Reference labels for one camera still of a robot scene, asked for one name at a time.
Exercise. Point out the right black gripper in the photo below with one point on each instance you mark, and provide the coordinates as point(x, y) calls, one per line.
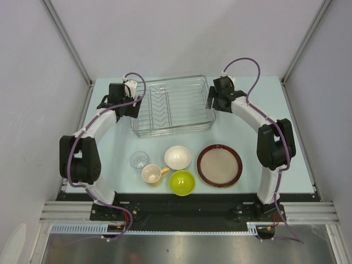
point(213, 94)

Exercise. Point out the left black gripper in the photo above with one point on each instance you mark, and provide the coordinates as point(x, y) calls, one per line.
point(133, 111)

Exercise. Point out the metal wire dish rack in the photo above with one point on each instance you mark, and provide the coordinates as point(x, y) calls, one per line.
point(174, 105)

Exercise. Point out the white ceramic bowl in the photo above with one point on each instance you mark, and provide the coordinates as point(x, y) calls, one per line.
point(177, 157)

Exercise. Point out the red rimmed round plate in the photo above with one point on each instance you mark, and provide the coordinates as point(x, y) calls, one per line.
point(219, 166)

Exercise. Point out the lime green bowl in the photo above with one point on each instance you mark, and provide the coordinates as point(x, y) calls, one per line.
point(182, 183)

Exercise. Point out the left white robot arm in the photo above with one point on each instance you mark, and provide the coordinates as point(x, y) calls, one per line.
point(79, 160)

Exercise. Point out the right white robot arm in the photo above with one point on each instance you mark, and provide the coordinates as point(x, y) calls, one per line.
point(275, 140)

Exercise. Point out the clear plastic cup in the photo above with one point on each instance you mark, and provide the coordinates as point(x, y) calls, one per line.
point(139, 160)

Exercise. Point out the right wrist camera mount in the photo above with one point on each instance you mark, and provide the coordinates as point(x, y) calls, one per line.
point(227, 81)

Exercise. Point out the cream mug yellow handle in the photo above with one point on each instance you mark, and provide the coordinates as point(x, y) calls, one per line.
point(153, 174)

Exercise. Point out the slotted cable duct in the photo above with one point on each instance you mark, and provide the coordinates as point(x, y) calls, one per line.
point(110, 229)

